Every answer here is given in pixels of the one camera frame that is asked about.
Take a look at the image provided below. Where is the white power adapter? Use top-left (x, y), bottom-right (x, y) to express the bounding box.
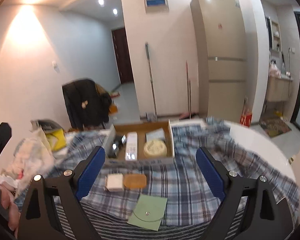
top-left (105, 173), bottom-right (124, 192)

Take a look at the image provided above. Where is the tan leather case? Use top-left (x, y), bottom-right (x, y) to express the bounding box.
top-left (123, 173), bottom-right (147, 190)

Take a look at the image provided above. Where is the green leather pouch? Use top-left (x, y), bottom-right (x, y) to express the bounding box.
top-left (127, 194), bottom-right (167, 231)

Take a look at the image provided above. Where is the small black box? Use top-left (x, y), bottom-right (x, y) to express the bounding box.
top-left (107, 142), bottom-right (120, 159)

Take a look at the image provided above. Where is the white AUX remote control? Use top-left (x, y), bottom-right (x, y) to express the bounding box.
top-left (125, 132), bottom-right (138, 161)

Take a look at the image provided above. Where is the round cream candy tin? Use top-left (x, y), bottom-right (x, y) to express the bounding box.
top-left (143, 139), bottom-right (167, 158)

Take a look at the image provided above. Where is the grey lighter case box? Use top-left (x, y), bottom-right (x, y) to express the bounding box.
top-left (146, 128), bottom-right (166, 142)

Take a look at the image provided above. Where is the person's left hand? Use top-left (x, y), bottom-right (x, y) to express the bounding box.
top-left (0, 184), bottom-right (20, 236)

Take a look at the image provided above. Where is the white plastic bag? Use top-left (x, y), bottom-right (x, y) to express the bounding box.
top-left (0, 128), bottom-right (55, 197)

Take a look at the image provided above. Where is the grey bag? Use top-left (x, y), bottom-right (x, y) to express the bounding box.
top-left (31, 119), bottom-right (62, 133)

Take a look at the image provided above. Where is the yellow box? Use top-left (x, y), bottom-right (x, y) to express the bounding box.
top-left (45, 128), bottom-right (66, 152)

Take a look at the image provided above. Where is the blue plaid cloth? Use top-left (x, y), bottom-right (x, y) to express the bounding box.
top-left (14, 116), bottom-right (300, 230)

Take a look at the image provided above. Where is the striped grey towel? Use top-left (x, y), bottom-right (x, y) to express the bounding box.
top-left (52, 199), bottom-right (251, 240)

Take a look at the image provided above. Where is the floor mat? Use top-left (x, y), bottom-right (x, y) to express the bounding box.
top-left (259, 119), bottom-right (291, 138)

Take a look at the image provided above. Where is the red paper bag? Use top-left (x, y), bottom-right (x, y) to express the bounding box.
top-left (239, 107), bottom-right (253, 127)

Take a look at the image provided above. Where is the bathroom vanity cabinet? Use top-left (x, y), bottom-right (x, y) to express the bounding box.
top-left (266, 76), bottom-right (293, 102)

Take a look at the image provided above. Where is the cardboard tray box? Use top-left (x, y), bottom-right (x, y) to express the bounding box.
top-left (102, 121), bottom-right (175, 167)

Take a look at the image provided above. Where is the dark wooden door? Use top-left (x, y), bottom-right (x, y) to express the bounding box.
top-left (111, 28), bottom-right (134, 84)

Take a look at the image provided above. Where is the beige refrigerator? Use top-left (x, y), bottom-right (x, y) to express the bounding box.
top-left (190, 0), bottom-right (247, 122)

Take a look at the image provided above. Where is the wall light switch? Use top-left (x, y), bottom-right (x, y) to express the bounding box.
top-left (52, 61), bottom-right (59, 73)

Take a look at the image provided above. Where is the grey mop handle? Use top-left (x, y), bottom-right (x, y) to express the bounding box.
top-left (145, 42), bottom-right (158, 122)

